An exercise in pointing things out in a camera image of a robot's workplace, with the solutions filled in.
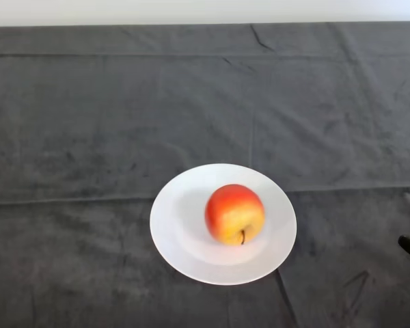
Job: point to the white round plate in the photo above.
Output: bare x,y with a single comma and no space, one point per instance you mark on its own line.
177,232

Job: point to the red yellow apple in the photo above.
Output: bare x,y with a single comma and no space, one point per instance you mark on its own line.
234,215

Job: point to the black cloth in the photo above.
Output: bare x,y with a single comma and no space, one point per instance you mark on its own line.
191,102

